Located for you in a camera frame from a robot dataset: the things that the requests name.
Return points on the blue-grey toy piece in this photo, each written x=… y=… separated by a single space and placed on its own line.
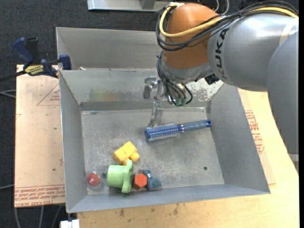
x=154 y=183

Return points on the blue round hairbrush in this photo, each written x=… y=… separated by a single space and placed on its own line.
x=166 y=130

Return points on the light green flanged cylinder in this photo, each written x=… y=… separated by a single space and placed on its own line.
x=117 y=176

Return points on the yellow toy block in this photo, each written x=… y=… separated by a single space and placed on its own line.
x=124 y=152

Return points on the red ball in clear dome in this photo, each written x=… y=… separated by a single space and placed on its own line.
x=93 y=179

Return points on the brown cardboard board red print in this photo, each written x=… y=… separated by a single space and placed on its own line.
x=38 y=136

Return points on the grey metal bin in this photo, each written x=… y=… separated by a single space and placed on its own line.
x=180 y=160

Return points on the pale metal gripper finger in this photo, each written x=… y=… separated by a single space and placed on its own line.
x=159 y=116
x=152 y=117

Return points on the orange-red hexagonal toy bolt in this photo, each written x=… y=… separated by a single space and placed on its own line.
x=140 y=180

